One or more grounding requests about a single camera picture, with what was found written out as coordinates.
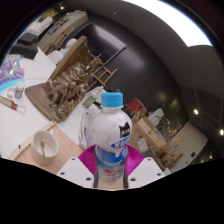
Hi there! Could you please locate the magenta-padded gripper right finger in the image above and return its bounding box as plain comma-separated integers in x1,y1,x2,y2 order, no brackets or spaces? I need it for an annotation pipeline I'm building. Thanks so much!
126,144,166,188

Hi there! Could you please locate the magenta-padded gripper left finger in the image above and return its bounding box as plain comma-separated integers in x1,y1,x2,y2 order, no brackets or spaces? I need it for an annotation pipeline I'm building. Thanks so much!
56,143,98,188

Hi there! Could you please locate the white blue-capped drink bottle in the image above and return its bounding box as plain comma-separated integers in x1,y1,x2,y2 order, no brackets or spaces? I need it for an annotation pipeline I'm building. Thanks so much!
91,91,133,185

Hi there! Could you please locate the dried plant in grey pot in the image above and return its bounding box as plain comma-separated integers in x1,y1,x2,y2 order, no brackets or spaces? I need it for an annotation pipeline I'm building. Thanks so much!
146,119,188,171

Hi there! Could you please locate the brown cardboard box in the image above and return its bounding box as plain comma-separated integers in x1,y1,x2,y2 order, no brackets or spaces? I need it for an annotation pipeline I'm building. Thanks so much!
128,116,164,154

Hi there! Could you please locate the white ceramic cup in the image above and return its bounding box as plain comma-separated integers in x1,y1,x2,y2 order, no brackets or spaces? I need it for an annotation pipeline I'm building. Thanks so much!
30,129,60,167

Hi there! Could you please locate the red box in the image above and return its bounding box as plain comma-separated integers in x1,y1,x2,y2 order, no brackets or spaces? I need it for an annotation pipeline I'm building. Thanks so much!
125,97,148,119

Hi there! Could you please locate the white spray bottle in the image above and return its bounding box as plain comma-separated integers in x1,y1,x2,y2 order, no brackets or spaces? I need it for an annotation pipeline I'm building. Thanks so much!
81,85,105,109

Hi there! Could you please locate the golden sculpture on wooden board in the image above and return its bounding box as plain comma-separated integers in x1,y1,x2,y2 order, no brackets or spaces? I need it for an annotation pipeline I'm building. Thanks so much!
24,35,103,123

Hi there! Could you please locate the wooden paint brush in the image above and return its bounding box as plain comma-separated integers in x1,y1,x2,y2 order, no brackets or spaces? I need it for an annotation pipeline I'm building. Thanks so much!
0,95,27,115

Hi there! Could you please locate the small paint jar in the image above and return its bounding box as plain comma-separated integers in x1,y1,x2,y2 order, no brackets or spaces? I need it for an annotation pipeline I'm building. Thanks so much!
13,80,26,100

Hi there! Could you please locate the wooden easel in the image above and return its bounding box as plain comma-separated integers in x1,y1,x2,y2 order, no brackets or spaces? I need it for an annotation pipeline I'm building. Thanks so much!
87,54,118,91

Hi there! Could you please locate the colourful painted sheet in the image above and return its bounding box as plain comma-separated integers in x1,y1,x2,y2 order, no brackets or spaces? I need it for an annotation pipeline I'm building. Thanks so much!
0,54,26,93

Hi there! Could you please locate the white plaster bust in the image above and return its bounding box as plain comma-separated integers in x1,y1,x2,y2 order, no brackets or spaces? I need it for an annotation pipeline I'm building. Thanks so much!
63,38,78,52

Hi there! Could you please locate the black storage case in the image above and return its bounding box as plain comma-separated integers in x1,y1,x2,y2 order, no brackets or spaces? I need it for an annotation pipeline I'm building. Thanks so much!
9,31,39,60

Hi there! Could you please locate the white shelf cabinet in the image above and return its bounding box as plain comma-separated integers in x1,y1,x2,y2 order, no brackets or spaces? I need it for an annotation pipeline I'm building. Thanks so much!
37,11,89,54

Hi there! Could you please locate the long ceiling light strip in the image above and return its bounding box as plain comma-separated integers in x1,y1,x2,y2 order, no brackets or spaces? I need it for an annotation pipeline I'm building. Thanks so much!
129,0,213,48

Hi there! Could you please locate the black wall screen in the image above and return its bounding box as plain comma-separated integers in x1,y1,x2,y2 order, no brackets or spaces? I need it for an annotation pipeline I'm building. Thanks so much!
84,23,128,66

